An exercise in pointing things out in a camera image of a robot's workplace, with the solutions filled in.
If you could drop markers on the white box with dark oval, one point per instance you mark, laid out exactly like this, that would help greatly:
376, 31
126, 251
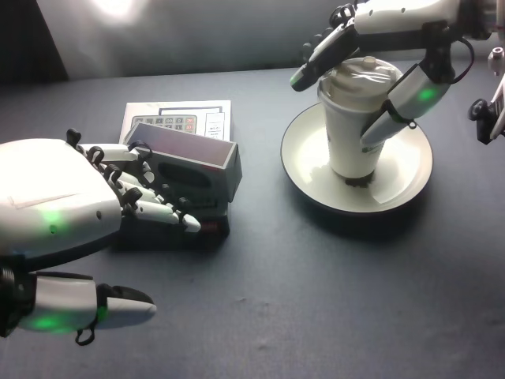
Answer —
185, 152

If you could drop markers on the boxed grey calculator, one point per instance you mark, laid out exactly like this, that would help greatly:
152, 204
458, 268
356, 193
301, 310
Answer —
177, 114

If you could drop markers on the white paper cup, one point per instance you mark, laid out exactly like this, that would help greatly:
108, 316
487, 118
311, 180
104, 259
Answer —
347, 138

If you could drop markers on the grey table cloth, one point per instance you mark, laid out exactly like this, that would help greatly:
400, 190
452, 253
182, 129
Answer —
296, 296

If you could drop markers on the white plate with dark rim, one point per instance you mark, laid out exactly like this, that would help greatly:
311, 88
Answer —
406, 169

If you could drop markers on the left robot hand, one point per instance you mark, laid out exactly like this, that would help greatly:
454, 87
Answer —
51, 189

